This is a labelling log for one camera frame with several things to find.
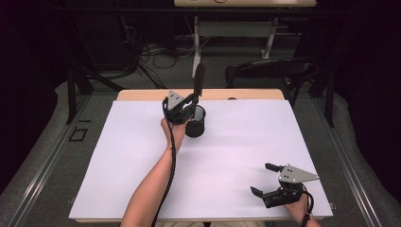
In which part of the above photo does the person's left hand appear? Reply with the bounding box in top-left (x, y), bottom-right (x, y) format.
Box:
top-left (160, 116), bottom-right (187, 151)

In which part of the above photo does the white-framed background desk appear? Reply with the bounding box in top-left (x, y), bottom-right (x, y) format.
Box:
top-left (173, 0), bottom-right (318, 80)

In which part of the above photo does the black metal stand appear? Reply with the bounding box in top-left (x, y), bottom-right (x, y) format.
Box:
top-left (65, 65), bottom-right (126, 125)

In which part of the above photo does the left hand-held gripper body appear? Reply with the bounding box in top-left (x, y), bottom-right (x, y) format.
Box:
top-left (162, 90), bottom-right (194, 126)

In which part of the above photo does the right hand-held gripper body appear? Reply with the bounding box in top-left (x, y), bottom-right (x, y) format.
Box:
top-left (261, 163), bottom-right (321, 209)

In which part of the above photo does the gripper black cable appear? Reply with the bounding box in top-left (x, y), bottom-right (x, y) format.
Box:
top-left (299, 183), bottom-right (316, 227)
top-left (150, 103), bottom-right (178, 227)

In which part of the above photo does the white table cover sheet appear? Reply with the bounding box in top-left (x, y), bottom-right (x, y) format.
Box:
top-left (68, 99), bottom-right (335, 220)

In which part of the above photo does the wooden table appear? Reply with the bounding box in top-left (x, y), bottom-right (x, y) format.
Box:
top-left (68, 88), bottom-right (335, 224)

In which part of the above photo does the black comb with handle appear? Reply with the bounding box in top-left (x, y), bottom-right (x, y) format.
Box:
top-left (192, 62), bottom-right (207, 97)

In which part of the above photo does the black mesh pen cup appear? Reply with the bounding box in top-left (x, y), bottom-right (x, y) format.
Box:
top-left (184, 104), bottom-right (207, 138)

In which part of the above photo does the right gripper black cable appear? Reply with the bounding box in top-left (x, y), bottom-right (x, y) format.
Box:
top-left (299, 183), bottom-right (316, 227)

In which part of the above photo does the metal floor rail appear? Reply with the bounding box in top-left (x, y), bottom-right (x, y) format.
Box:
top-left (9, 94), bottom-right (93, 227)
top-left (310, 94), bottom-right (383, 227)

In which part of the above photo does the person's right hand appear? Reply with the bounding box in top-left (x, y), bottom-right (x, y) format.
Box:
top-left (283, 192), bottom-right (314, 223)

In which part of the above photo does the bundle of floor cables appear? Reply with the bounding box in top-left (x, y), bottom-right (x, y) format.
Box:
top-left (119, 15), bottom-right (198, 90)

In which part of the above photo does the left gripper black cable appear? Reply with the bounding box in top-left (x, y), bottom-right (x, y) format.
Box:
top-left (150, 103), bottom-right (178, 227)

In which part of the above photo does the black chair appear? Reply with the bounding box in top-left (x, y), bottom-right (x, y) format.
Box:
top-left (224, 57), bottom-right (320, 107)

